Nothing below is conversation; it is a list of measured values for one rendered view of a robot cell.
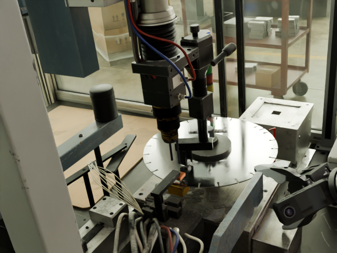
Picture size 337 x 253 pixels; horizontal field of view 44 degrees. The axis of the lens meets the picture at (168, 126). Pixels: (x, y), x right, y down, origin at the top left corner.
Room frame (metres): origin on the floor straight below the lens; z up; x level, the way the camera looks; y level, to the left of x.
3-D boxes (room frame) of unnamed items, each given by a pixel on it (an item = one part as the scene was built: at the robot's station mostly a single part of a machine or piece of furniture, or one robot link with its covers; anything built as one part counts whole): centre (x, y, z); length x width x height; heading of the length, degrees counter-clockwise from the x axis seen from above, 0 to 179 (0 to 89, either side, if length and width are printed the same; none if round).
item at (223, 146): (0.89, -0.09, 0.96); 0.11 x 0.11 x 0.03
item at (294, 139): (1.13, -0.33, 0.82); 0.18 x 0.18 x 0.15; 56
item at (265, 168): (0.75, -0.22, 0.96); 0.09 x 0.06 x 0.03; 37
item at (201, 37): (0.81, -0.07, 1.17); 0.06 x 0.05 x 0.20; 137
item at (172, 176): (0.73, 0.02, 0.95); 0.10 x 0.03 x 0.07; 146
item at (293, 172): (0.70, -0.23, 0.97); 0.09 x 0.02 x 0.05; 37
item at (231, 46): (0.82, -0.12, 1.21); 0.08 x 0.06 x 0.03; 146
